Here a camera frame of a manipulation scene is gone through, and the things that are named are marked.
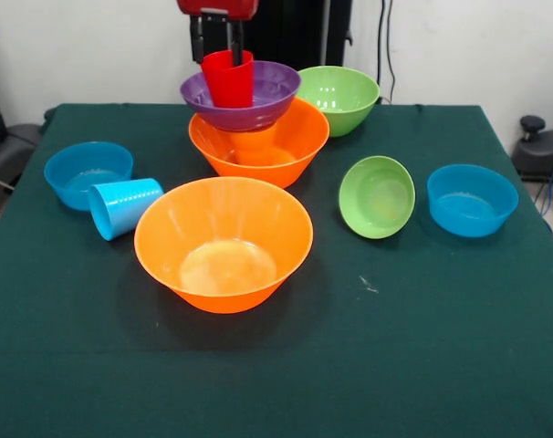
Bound blue bowl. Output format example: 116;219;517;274
43;141;135;213
426;163;520;239

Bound black pedestal foot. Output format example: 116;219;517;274
513;115;553;183
0;122;44;193

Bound dark green table cloth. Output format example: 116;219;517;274
0;102;553;438

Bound large orange bowl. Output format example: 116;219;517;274
133;176;314;315
188;97;331;190

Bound orange cup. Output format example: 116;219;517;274
230;125;280;167

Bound blue cup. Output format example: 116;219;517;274
87;177;164;242

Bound red cup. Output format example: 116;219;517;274
200;49;256;110

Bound purple bowl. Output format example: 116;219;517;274
180;60;302;134

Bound large green bowl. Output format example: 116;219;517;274
297;66;381;139

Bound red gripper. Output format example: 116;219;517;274
175;0;261;68

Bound small green bowl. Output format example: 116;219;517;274
339;155;417;240

